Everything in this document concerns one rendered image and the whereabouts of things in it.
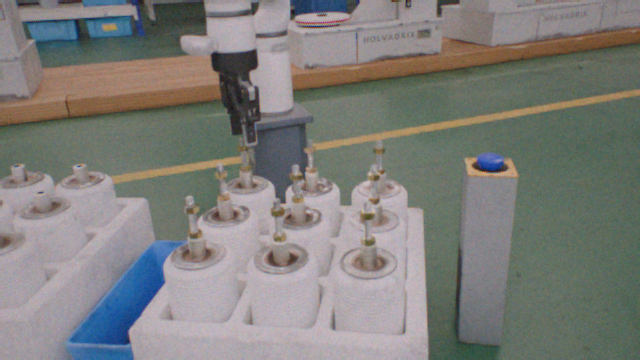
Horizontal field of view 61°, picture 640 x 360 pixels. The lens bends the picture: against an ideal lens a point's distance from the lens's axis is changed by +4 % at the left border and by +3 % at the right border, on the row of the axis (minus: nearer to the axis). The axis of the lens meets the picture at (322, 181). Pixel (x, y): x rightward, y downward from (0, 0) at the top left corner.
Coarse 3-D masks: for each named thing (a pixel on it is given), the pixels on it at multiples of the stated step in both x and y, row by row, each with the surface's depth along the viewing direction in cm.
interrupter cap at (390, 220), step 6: (384, 210) 82; (354, 216) 81; (384, 216) 81; (390, 216) 80; (396, 216) 80; (354, 222) 79; (360, 222) 79; (384, 222) 79; (390, 222) 79; (396, 222) 78; (360, 228) 77; (372, 228) 77; (378, 228) 77; (384, 228) 77; (390, 228) 77
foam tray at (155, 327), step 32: (416, 224) 93; (416, 256) 83; (320, 288) 78; (416, 288) 76; (160, 320) 72; (320, 320) 70; (416, 320) 69; (160, 352) 71; (192, 352) 70; (224, 352) 69; (256, 352) 68; (288, 352) 67; (320, 352) 67; (352, 352) 66; (384, 352) 65; (416, 352) 64
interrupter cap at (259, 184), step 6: (234, 180) 96; (240, 180) 96; (258, 180) 96; (264, 180) 96; (228, 186) 94; (234, 186) 94; (240, 186) 94; (258, 186) 93; (264, 186) 93; (234, 192) 91; (240, 192) 91; (246, 192) 91; (252, 192) 91; (258, 192) 92
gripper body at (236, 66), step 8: (216, 56) 82; (224, 56) 82; (232, 56) 82; (240, 56) 82; (248, 56) 83; (256, 56) 85; (216, 64) 83; (224, 64) 82; (232, 64) 82; (240, 64) 82; (248, 64) 83; (256, 64) 85; (224, 72) 83; (232, 72) 83; (240, 72) 83; (248, 72) 84; (224, 80) 89; (232, 80) 86; (240, 80) 83; (248, 80) 84; (240, 88) 83; (240, 96) 85
